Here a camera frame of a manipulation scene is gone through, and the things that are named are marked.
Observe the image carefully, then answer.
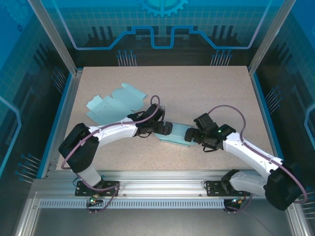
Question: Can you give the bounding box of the light blue paper box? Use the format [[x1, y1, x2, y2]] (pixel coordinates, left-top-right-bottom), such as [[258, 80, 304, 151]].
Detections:
[[85, 83, 148, 125], [154, 122, 196, 148]]

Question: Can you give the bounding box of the blue table edge strip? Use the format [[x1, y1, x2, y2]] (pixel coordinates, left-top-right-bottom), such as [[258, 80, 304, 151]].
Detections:
[[250, 72, 290, 179], [36, 72, 74, 179]]

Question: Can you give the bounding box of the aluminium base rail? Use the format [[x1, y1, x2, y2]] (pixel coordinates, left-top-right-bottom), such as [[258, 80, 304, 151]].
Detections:
[[31, 170, 295, 200]]

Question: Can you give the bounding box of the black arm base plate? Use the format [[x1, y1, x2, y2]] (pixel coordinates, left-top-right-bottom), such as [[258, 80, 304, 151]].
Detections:
[[75, 180, 121, 197], [205, 180, 252, 197]]

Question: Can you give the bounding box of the cable connector with LED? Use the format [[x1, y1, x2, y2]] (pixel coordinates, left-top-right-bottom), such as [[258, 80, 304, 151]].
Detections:
[[88, 194, 103, 207], [230, 196, 247, 206]]

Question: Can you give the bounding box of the slotted grey cable duct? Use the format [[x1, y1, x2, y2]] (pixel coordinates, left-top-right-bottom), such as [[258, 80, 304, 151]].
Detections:
[[38, 199, 226, 209]]

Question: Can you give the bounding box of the aluminium table side rail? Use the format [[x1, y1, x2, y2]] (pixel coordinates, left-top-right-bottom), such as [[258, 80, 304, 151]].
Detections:
[[41, 70, 83, 179]]

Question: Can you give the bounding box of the aluminium frame post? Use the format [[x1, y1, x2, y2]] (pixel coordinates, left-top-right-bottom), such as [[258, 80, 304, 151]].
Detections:
[[27, 0, 84, 76], [248, 0, 300, 76]]

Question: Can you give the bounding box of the aluminium lower frame rail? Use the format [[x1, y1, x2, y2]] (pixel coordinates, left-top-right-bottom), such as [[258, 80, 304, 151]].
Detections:
[[13, 191, 41, 236], [284, 194, 315, 236]]

